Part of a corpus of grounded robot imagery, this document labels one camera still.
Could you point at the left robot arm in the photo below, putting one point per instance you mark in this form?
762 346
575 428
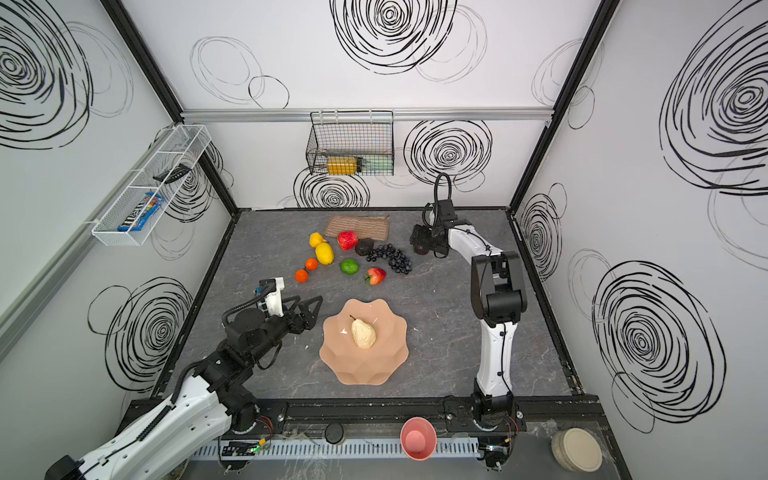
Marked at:
208 397

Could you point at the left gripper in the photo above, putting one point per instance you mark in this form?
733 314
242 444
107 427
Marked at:
293 315

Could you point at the blue candy packet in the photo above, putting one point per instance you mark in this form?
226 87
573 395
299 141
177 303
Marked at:
142 212

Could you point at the yellow sponge in basket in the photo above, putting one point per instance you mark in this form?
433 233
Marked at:
342 165

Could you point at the dark fake avocado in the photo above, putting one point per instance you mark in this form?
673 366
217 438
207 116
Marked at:
365 247

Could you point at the large yellow lemon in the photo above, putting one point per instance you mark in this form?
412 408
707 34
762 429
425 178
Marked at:
324 253

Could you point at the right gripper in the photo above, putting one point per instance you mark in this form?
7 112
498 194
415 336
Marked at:
424 239

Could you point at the black grape bunch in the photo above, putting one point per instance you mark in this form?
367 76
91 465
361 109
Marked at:
394 257

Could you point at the white wire wall shelf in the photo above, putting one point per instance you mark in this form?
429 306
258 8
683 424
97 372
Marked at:
185 200

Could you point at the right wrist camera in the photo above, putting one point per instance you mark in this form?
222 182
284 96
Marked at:
443 213

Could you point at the green fake lime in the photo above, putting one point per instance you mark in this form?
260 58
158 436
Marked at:
349 267

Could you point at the brown woven mat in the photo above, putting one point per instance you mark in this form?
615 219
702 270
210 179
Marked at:
373 227

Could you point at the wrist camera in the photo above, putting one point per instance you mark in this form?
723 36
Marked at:
269 293
443 213

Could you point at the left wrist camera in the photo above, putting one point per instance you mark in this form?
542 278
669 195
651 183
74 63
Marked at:
269 293

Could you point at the black remote control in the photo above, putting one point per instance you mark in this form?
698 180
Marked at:
172 175

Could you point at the black wire wall basket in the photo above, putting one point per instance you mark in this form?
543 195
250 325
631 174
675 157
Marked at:
350 133

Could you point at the cream fake pear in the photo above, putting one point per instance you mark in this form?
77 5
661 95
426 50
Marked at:
363 333

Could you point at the lower orange tangerine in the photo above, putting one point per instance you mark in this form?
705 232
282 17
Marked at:
301 276

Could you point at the red green apple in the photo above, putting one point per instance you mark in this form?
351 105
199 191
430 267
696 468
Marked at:
375 276

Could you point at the beige stacked bowls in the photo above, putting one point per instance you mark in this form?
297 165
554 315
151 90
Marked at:
577 450

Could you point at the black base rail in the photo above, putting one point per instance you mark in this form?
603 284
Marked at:
448 414

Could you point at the small yellow lemon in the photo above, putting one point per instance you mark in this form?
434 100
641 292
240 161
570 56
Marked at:
316 239

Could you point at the pink wavy fruit bowl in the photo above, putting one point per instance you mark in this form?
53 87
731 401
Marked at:
354 366

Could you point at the red fake bell pepper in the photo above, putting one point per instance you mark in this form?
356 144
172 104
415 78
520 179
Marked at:
347 240

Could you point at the pink cup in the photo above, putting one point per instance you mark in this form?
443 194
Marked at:
418 439

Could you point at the white slotted cable duct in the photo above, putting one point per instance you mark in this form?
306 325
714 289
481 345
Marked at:
305 449

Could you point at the green item in basket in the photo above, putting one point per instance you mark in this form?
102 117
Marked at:
376 165

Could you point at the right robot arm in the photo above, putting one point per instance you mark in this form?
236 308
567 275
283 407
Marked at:
498 299

